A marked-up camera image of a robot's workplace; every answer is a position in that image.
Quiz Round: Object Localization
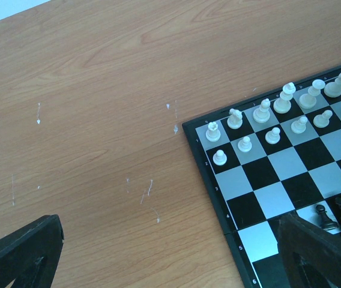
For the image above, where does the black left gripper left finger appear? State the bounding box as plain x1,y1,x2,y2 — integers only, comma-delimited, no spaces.
0,214,64,287

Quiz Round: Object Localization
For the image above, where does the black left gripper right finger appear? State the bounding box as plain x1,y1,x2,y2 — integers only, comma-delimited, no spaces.
278,213,341,287

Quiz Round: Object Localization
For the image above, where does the black pawn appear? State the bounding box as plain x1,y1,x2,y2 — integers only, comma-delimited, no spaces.
315,204,339,230

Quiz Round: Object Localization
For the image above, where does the black and white chessboard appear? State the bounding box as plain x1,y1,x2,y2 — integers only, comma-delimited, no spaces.
183,66,341,287

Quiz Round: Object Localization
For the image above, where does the white pawn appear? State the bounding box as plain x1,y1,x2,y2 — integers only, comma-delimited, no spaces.
265,127,280,145
238,136,252,153
291,116,308,134
313,110,333,128
213,149,227,166

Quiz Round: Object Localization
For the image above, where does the white bishop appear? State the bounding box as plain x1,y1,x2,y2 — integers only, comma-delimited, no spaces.
253,98,271,124
324,73,341,98

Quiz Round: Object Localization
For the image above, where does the white king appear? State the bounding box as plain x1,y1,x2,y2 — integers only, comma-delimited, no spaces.
273,82,296,114

